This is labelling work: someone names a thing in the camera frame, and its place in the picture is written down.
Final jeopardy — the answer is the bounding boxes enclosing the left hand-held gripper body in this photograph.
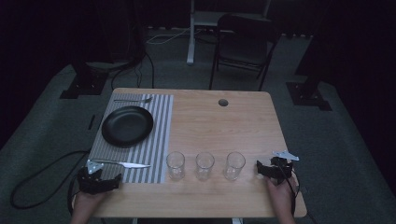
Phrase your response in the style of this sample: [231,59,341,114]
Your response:
[77,159,108,196]

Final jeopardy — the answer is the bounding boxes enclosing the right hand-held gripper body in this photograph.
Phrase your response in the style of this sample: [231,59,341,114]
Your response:
[269,150,301,186]

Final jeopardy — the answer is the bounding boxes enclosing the person's left hand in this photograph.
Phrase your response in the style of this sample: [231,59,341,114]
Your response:
[72,188,110,220]

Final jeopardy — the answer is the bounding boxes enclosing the person's right hand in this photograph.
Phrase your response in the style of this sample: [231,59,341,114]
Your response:
[265,174,297,218]

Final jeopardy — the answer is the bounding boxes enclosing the metal table knife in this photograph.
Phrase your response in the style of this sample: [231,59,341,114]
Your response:
[92,159,151,170]

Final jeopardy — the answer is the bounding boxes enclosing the clear drinking glass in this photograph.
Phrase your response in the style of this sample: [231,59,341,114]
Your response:
[165,150,186,182]
[195,151,216,182]
[223,151,247,182]

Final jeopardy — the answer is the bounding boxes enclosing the grey striped placemat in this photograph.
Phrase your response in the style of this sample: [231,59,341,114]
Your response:
[88,93,175,185]

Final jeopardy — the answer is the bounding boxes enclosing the black plate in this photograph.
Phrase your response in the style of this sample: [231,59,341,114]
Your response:
[101,105,155,148]

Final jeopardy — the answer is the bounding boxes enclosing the black stand base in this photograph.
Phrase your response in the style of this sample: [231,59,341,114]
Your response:
[59,70,109,100]
[286,81,332,112]

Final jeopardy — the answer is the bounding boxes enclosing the metal fork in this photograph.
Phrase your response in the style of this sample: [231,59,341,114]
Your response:
[113,96,154,105]

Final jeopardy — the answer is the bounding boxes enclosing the grey round stand base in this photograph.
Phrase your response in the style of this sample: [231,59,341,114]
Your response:
[85,60,133,73]

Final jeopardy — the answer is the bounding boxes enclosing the black folding chair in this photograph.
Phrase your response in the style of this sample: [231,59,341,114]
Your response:
[208,13,282,92]

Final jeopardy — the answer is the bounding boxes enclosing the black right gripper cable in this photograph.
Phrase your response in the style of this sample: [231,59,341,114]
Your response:
[276,161,302,217]

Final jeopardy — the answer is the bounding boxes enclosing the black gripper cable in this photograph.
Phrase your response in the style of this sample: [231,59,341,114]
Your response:
[9,150,91,216]
[276,161,302,217]

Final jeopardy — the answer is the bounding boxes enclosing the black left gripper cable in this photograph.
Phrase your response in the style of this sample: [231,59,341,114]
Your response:
[9,150,91,216]

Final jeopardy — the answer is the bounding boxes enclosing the black floor cables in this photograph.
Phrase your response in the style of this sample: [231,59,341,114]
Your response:
[110,50,156,91]

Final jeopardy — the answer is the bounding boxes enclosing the white floor cable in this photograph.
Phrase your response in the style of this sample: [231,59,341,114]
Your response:
[146,27,201,46]

